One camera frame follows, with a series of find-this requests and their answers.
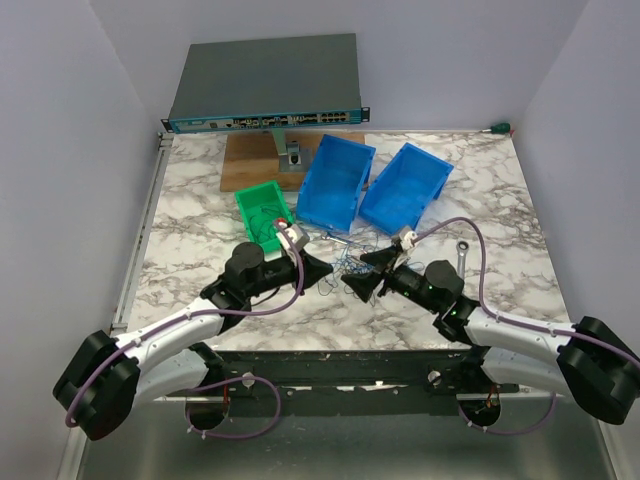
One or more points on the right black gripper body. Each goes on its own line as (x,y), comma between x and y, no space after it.
(406,281)

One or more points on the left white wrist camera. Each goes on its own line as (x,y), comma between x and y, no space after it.
(291,237)

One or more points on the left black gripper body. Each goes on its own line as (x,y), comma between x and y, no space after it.
(279,273)

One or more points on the green plastic bin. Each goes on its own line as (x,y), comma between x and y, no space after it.
(260,206)

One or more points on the right blue plastic bin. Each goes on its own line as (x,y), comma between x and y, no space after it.
(401,193)

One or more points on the grey ratchet wrench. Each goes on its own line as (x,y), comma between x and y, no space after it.
(462,250)

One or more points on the green handled screwdriver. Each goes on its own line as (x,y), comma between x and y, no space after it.
(502,128)

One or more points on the grey network switch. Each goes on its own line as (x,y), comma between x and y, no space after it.
(263,84)

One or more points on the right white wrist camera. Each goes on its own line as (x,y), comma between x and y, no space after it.
(404,240)

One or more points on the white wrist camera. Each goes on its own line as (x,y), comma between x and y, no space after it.
(291,237)
(404,240)

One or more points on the left blue plastic bin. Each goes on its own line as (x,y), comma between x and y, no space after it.
(330,193)

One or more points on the wooden base board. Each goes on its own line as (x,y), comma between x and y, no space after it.
(251,159)

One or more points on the aluminium side rail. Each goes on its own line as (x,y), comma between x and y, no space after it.
(122,313)

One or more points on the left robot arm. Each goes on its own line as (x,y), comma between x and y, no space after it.
(104,378)

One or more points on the chrome combination wrench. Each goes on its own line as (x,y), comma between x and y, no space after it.
(346,242)

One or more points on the blue plastic bin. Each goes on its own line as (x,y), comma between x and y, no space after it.
(330,193)
(401,193)

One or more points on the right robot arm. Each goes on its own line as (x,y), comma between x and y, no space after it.
(586,362)

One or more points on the grey metal stand bracket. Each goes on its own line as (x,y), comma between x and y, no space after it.
(294,151)

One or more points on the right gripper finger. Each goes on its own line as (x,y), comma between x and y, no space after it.
(385,259)
(364,284)

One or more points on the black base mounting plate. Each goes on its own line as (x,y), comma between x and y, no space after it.
(254,384)

